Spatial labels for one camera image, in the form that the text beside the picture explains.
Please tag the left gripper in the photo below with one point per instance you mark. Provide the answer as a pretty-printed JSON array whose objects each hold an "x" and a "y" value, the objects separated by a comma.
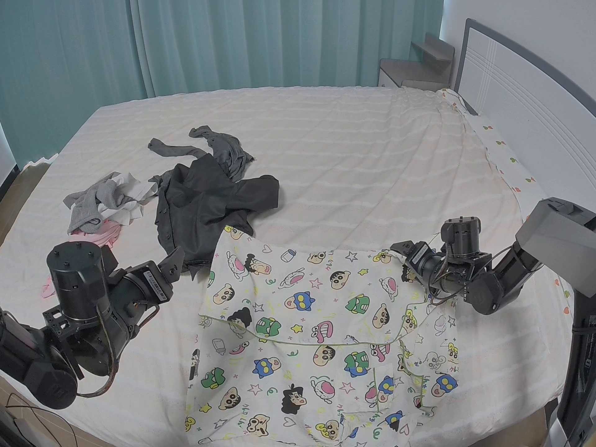
[{"x": 146, "y": 284}]

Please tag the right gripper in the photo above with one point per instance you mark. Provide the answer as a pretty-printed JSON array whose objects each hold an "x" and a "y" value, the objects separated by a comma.
[{"x": 424, "y": 263}]

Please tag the white printed pyjama top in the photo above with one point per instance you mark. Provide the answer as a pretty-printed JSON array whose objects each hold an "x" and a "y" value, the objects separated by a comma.
[{"x": 326, "y": 366}]

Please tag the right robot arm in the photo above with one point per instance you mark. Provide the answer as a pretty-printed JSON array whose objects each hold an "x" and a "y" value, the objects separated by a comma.
[{"x": 549, "y": 235}]

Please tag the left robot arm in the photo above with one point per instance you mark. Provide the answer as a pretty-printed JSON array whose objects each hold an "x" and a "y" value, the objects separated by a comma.
[{"x": 74, "y": 277}]

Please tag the pile of clothes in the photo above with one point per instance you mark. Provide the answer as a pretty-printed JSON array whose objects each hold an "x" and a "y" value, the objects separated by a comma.
[{"x": 93, "y": 203}]

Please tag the black shirt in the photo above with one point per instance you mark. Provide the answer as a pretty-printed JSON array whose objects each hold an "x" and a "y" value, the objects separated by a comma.
[{"x": 200, "y": 203}]

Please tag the pink garment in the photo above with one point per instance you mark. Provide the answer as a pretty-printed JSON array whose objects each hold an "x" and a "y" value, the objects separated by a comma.
[{"x": 100, "y": 235}]

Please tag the bed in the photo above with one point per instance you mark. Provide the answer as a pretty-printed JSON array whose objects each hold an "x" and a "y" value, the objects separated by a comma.
[{"x": 349, "y": 165}]

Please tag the dark grey garment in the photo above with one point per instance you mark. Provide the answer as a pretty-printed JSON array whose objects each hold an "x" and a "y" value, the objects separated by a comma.
[{"x": 223, "y": 149}]

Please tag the grey bedside table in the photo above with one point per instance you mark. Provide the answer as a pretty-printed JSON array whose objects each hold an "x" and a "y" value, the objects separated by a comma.
[{"x": 405, "y": 70}]

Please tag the blue-green curtain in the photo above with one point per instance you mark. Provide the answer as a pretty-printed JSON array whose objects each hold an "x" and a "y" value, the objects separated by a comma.
[
  {"x": 279, "y": 26},
  {"x": 65, "y": 40}
]

